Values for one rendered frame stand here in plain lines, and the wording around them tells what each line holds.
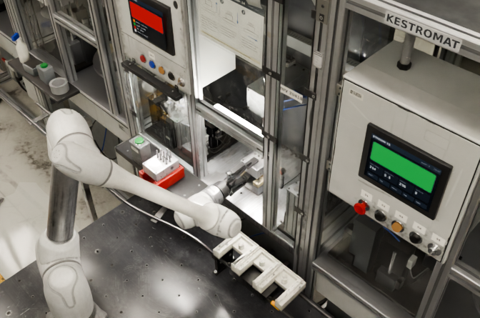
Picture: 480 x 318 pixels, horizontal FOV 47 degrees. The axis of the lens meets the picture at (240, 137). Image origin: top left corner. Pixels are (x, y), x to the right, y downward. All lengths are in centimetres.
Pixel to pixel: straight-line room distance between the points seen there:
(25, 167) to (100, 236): 159
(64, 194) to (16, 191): 188
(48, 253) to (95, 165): 57
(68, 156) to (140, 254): 85
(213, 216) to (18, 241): 186
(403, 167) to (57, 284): 130
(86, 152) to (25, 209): 203
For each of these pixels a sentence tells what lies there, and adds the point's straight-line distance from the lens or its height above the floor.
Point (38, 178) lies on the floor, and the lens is 400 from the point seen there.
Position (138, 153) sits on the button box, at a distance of 250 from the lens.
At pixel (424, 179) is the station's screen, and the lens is 153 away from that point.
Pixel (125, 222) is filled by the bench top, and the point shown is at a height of 68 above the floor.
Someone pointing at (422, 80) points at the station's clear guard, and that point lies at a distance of 144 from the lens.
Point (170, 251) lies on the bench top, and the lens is 251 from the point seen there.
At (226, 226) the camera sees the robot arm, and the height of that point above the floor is 111.
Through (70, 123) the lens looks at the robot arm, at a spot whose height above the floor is 150.
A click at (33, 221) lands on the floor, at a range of 373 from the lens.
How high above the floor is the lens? 267
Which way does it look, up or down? 41 degrees down
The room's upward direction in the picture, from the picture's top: 1 degrees counter-clockwise
